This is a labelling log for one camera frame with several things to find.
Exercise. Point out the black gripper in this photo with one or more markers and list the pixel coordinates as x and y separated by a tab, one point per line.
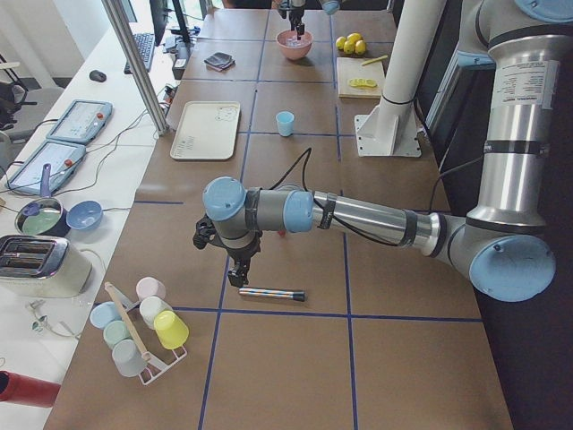
295	19
242	253

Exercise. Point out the steel muddler with black tip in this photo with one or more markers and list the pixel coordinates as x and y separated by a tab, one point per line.
298	296

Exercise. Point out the light blue cup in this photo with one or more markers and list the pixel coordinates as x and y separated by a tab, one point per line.
285	123

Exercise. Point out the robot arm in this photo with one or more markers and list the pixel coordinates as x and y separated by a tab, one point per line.
327	6
498	246

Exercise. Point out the pink bowl of ice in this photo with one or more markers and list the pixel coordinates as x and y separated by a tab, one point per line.
293	46

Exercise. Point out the yellow plastic cup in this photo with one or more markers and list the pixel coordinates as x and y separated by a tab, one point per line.
171	330

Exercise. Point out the pink plastic cup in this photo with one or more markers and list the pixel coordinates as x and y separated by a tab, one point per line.
149	287

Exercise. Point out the white plastic cup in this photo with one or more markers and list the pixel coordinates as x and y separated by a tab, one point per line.
151	307

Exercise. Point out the green plastic cup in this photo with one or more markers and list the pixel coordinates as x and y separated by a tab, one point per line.
114	332

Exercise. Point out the grey plastic cup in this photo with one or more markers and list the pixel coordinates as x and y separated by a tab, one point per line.
127	358

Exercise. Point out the blue plastic cup on rack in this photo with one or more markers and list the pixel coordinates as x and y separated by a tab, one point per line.
104	314

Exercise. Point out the whole lemon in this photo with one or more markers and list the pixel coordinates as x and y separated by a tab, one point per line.
354	37
360	47
349	47
340	43

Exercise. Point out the grey folded cloth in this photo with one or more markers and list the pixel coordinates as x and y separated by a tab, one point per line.
219	61

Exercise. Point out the lemon slices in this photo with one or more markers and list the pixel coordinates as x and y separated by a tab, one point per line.
360	83

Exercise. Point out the wooden cutting board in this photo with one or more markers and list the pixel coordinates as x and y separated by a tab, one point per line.
348	68

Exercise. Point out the yellow-green plastic knife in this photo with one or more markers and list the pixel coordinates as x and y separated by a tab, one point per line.
374	60

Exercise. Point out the black monitor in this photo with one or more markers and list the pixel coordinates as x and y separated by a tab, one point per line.
159	11

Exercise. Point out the cream bear tray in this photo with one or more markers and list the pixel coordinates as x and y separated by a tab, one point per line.
206	131

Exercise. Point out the black keyboard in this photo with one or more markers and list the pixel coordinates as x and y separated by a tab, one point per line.
145	43

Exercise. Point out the blue bowl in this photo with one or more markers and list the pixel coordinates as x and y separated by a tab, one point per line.
84	216

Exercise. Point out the blue saucepan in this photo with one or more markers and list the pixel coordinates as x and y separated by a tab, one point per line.
45	216

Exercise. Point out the black computer mouse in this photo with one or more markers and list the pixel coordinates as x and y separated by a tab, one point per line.
97	76

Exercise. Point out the teach pendant near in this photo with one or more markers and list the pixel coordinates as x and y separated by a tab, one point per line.
64	158

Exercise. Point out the teach pendant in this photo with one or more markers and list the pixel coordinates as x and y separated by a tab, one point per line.
64	158
81	122

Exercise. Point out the teach pendant far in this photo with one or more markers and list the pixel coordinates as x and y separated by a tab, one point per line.
81	122

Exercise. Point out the red bottle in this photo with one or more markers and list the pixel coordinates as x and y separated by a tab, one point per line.
28	391

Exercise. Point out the white wire cup rack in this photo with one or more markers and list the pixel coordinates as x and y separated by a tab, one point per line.
159	360

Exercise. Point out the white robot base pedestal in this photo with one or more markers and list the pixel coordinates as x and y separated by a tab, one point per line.
390	129

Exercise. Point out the aluminium frame post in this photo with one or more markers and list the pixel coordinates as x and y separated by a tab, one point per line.
122	29

